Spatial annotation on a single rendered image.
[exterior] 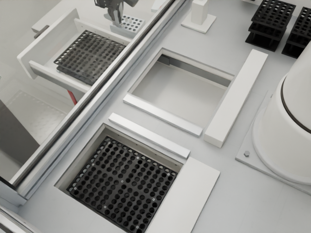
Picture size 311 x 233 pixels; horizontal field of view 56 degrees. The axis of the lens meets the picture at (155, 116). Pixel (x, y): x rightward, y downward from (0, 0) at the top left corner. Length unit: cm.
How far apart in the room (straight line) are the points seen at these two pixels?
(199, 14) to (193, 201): 58
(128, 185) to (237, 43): 54
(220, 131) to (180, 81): 33
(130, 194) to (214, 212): 21
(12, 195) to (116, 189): 23
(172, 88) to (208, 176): 39
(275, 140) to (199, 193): 20
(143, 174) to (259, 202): 28
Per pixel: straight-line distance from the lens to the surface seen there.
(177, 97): 95
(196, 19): 99
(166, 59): 101
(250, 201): 70
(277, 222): 71
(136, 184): 78
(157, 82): 99
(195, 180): 69
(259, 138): 73
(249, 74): 84
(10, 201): 72
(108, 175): 76
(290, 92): 58
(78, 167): 87
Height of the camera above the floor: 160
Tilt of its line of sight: 58 degrees down
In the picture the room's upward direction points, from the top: 5 degrees counter-clockwise
